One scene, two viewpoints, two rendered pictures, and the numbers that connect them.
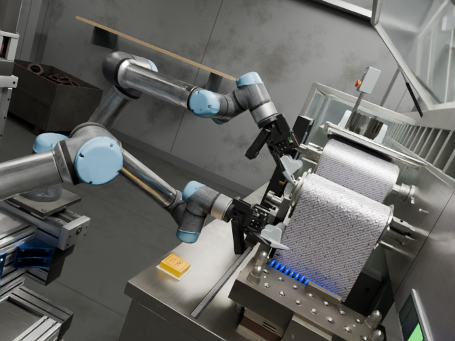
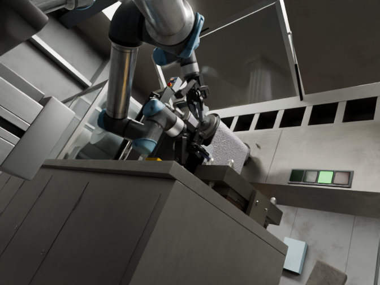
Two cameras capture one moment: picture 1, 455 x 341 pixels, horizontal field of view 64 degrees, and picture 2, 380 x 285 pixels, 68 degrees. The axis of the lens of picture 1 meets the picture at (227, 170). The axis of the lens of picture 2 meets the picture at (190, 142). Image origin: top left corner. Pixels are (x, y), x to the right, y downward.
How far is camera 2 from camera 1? 1.15 m
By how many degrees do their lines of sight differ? 62
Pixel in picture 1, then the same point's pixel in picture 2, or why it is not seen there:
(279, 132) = (199, 85)
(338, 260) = not seen: hidden behind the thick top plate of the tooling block
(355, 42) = (46, 76)
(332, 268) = not seen: hidden behind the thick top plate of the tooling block
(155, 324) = (193, 203)
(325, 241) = (226, 157)
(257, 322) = (234, 199)
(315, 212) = (224, 138)
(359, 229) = (240, 151)
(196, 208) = (164, 121)
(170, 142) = not seen: outside the picture
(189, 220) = (156, 130)
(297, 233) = (214, 151)
